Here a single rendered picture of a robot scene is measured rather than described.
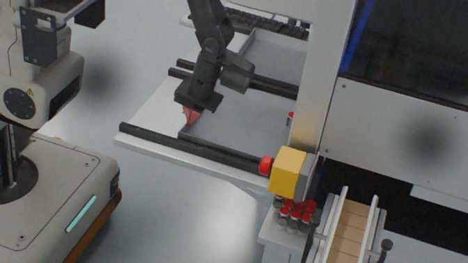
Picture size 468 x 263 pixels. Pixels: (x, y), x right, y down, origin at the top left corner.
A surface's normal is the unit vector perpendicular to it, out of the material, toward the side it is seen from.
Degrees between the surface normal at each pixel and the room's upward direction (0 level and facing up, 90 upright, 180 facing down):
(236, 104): 0
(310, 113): 90
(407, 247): 90
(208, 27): 90
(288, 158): 0
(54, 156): 0
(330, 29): 90
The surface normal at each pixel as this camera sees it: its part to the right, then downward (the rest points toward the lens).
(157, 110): 0.12, -0.80
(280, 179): -0.32, 0.53
